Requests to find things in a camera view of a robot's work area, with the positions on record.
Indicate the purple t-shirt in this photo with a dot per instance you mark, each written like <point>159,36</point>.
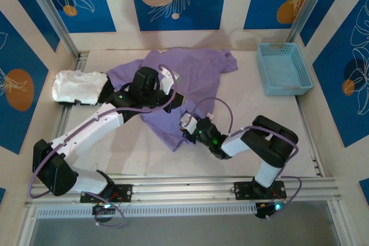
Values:
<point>196,67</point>

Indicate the light blue plastic basket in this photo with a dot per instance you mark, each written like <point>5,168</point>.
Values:
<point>282,70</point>

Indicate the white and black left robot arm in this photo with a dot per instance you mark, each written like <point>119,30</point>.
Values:
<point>86,133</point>

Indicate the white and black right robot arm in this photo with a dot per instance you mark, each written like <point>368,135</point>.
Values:
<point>271,142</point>

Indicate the folded black t-shirt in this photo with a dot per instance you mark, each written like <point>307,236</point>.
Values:
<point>105,92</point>

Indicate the folded white t-shirt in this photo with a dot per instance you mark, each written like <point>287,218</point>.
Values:
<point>78,87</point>

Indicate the white table mat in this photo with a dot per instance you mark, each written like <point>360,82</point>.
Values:
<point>161,162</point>

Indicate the black controller board with LED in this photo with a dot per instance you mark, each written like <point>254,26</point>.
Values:
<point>265,210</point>
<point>99,210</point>

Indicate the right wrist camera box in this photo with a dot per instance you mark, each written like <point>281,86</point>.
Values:
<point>187,122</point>

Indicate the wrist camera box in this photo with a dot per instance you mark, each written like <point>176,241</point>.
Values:
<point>187,122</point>
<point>167,83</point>

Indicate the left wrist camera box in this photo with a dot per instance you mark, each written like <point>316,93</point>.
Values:
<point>167,83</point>

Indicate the wide aluminium frame rail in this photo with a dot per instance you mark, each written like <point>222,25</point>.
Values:
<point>184,189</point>

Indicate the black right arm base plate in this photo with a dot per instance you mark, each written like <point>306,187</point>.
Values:
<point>242,189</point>

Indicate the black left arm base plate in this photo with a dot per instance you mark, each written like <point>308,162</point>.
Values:
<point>124,192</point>

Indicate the aluminium side rail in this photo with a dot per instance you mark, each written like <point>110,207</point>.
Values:
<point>310,136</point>
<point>64,119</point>

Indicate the aluminium frame post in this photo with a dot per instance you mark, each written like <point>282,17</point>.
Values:
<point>49,9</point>
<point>302,12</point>

